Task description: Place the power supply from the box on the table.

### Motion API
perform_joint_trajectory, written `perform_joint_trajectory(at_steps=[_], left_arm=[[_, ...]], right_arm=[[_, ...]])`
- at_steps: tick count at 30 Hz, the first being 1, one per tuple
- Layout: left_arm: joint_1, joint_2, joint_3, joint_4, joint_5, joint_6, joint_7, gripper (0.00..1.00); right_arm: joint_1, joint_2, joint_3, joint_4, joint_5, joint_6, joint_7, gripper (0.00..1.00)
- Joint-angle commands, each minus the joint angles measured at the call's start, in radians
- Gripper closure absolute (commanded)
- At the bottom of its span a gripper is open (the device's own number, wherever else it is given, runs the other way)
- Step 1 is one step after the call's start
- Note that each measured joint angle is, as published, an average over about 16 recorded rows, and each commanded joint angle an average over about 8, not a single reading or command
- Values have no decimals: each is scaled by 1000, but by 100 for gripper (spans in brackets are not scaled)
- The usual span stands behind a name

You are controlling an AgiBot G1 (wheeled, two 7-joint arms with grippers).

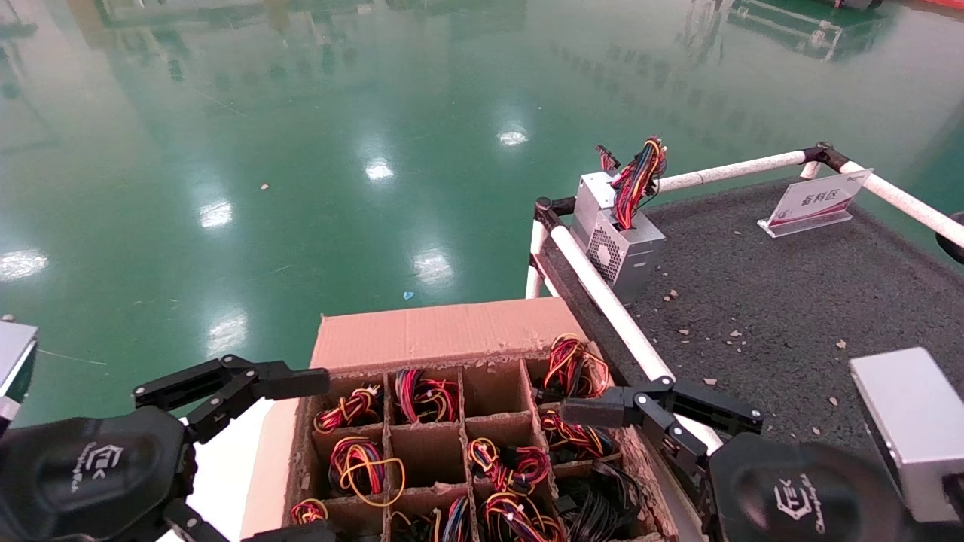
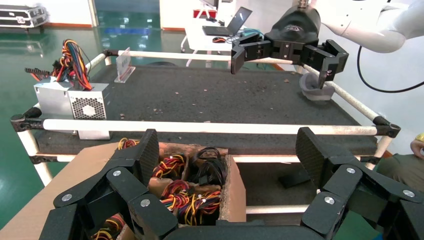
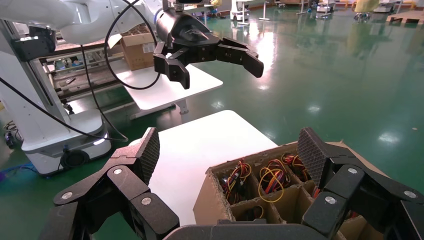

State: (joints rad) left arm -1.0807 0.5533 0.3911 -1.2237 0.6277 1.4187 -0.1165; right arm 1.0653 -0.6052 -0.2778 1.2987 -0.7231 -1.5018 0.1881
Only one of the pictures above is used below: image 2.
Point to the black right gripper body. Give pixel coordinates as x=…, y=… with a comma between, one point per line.
x=293, y=33

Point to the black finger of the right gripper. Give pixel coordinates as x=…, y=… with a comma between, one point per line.
x=326, y=56
x=251, y=48

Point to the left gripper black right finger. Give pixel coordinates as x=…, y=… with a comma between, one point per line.
x=348, y=185

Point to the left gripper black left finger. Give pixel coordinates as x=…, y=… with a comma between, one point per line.
x=126, y=185

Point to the silver power supply honeycomb vent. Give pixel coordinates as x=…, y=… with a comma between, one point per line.
x=102, y=96

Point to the yellow sleeved forearm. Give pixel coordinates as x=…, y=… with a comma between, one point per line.
x=420, y=137

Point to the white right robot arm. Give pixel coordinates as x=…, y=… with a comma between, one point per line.
x=364, y=30

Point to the teal cardboard box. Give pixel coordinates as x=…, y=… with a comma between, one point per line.
x=251, y=32

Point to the brown cardboard divider box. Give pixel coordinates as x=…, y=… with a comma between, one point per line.
x=66, y=172

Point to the bare person hand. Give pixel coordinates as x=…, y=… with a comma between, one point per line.
x=418, y=148

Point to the black open laptop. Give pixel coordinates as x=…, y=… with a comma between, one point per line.
x=238, y=20

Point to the orange black computer mouse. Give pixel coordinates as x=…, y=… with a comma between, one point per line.
x=218, y=39

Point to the grey tape roll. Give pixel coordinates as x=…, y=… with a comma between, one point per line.
x=311, y=94

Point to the white office desk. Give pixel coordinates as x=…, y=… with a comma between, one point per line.
x=198, y=41

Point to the olive green trousers leg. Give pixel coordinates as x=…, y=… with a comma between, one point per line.
x=404, y=170

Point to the red desk object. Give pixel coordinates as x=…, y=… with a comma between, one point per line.
x=198, y=14

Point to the black rubber table mat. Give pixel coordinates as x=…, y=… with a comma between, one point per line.
x=198, y=92

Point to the clear acrylic sign holder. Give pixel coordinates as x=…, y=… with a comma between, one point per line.
x=123, y=64

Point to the black aluminium flight case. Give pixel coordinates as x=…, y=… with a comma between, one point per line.
x=20, y=16

